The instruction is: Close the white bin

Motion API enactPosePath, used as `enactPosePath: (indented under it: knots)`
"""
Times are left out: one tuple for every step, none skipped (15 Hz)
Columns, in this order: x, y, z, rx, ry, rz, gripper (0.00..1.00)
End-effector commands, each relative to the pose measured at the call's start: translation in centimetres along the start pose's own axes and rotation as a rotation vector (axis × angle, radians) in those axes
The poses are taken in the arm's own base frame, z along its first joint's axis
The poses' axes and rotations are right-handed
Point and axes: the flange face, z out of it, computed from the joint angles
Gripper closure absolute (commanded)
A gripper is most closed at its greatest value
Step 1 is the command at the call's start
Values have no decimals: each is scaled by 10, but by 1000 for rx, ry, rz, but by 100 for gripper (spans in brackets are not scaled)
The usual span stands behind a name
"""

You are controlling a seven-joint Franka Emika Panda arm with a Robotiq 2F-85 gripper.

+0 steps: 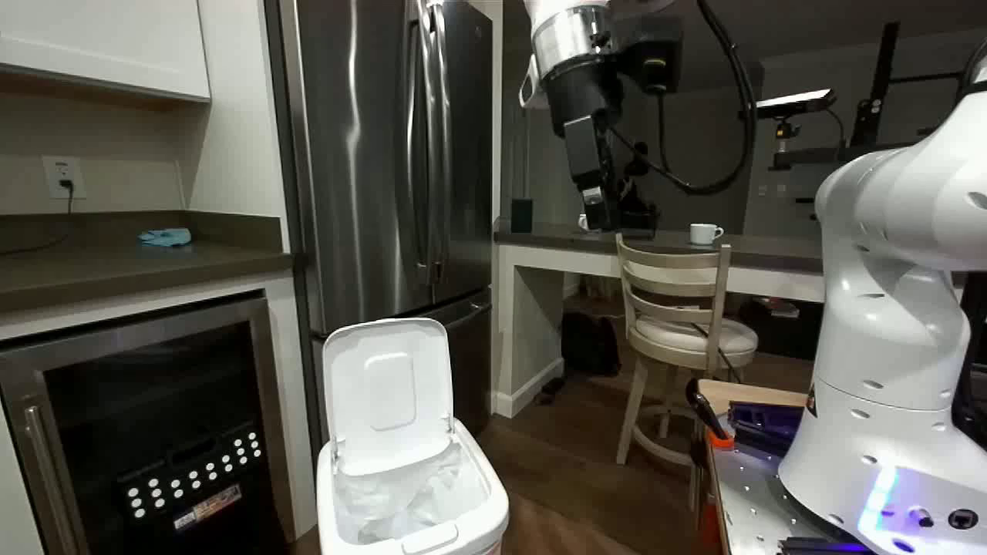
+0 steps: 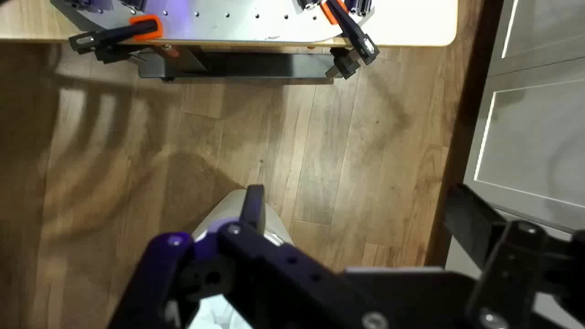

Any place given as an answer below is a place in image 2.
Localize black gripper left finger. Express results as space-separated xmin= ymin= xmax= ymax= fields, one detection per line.
xmin=108 ymin=184 xmax=391 ymax=329

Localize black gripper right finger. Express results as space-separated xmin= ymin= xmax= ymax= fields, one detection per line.
xmin=443 ymin=182 xmax=585 ymax=329

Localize clear plastic bin liner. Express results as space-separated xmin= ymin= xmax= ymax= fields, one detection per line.
xmin=192 ymin=293 xmax=252 ymax=329

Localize grey panelled cabinet door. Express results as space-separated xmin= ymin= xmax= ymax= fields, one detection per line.
xmin=463 ymin=0 xmax=585 ymax=235

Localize orange and black clamp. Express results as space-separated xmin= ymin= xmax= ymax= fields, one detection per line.
xmin=320 ymin=0 xmax=382 ymax=81
xmin=68 ymin=15 xmax=168 ymax=65

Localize black table frame bar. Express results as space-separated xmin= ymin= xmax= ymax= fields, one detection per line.
xmin=137 ymin=48 xmax=362 ymax=85

